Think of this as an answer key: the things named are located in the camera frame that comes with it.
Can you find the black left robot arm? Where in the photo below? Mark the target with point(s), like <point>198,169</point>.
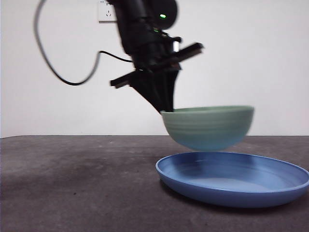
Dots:
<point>135,24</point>

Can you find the white wall socket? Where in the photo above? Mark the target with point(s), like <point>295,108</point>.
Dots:
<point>106,14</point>

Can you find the pale grey camera box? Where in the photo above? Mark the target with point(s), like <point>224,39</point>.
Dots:
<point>176,46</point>

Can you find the blue plate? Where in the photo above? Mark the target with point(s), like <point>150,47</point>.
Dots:
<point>217,193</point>

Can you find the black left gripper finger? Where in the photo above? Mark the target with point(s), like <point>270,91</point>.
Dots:
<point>172,89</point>
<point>152,91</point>

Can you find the green ribbed bowl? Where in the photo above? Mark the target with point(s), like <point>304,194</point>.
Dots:
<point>207,128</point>

